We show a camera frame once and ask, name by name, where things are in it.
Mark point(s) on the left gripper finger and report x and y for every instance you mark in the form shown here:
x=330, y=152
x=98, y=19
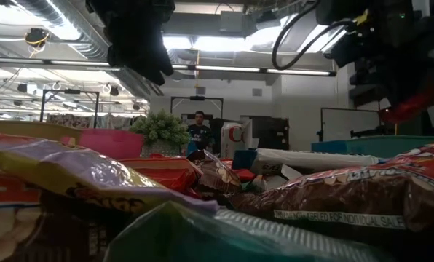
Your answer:
x=148, y=62

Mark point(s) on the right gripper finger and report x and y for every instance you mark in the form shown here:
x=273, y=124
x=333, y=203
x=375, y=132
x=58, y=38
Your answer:
x=395, y=89
x=421, y=85

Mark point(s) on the white blue Hershey's bar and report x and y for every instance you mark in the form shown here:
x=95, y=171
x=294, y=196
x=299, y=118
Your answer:
x=311, y=159

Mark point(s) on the red KitKat candy bar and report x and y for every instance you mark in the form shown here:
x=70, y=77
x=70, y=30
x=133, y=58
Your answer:
x=162, y=172
x=244, y=174

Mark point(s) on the yellow Sour Patch candy pack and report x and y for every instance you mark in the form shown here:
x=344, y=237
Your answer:
x=75, y=171

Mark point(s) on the white PayDay candy bar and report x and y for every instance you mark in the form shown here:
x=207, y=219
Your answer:
x=271, y=180

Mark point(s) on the teal candy in clear wrapper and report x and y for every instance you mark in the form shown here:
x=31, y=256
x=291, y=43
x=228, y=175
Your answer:
x=202, y=240

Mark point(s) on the yellow tape tag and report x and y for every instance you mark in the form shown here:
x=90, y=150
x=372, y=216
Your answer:
x=362, y=17

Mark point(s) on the light teal plastic bin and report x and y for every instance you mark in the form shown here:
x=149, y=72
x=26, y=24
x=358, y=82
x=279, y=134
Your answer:
x=384, y=145

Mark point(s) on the long ceiling light bar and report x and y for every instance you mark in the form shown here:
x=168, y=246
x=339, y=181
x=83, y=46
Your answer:
x=82, y=63

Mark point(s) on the artificial green plant in pot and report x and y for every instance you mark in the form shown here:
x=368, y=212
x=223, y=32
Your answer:
x=160, y=129

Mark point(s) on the hanging patterned cloth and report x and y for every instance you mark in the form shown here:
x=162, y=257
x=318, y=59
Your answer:
x=111, y=122

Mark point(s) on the person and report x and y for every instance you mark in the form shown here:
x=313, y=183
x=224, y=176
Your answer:
x=200, y=132

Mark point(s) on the red plastic bin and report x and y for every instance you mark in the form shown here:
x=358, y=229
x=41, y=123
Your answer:
x=111, y=143

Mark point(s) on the white red soda can box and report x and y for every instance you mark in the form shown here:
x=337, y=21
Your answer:
x=233, y=143

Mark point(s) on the black monitor box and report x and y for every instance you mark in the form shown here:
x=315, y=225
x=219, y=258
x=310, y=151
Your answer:
x=271, y=132

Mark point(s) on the orange plastic bin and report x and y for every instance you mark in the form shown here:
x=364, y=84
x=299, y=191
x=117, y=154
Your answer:
x=31, y=130

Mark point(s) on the black metal frame stand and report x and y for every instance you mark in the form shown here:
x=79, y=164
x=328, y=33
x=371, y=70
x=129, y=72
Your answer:
x=197, y=98
x=69, y=91

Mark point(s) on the silver ventilation duct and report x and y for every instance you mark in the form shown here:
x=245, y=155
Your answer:
x=75, y=22

